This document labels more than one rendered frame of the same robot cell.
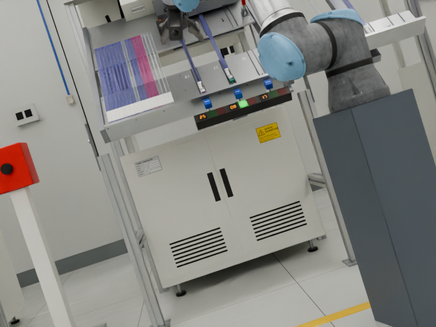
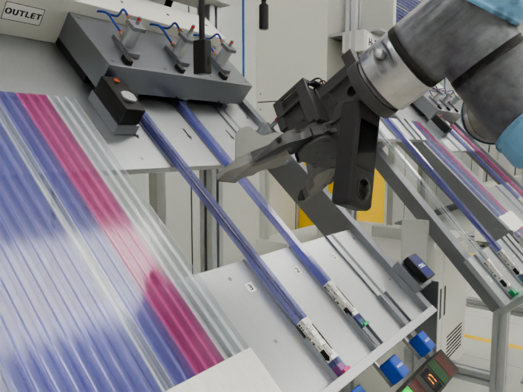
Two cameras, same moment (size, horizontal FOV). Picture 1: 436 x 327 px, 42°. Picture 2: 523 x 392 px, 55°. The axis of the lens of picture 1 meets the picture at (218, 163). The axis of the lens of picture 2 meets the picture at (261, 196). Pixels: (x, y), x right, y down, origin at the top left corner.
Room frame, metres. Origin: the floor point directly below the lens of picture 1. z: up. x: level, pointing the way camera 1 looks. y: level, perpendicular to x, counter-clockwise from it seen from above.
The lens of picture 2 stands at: (1.67, 0.48, 1.00)
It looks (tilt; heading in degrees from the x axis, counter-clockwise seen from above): 6 degrees down; 310
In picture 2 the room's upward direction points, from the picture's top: straight up
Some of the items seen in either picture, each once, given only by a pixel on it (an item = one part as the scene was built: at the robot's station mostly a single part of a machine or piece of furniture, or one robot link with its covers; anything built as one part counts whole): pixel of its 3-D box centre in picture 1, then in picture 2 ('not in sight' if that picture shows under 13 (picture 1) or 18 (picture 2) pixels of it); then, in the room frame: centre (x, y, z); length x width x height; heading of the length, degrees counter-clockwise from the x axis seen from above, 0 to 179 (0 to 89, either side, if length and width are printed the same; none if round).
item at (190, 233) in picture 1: (220, 196); not in sight; (2.59, 0.04, 0.31); 0.70 x 0.65 x 0.62; 93
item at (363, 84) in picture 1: (354, 84); not in sight; (1.38, -0.38, 0.60); 0.15 x 0.15 x 0.10
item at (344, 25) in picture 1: (337, 39); not in sight; (1.38, -0.37, 0.72); 0.13 x 0.12 x 0.14; 114
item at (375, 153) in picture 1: (392, 209); not in sight; (1.38, -0.38, 0.27); 0.18 x 0.18 x 0.55; 19
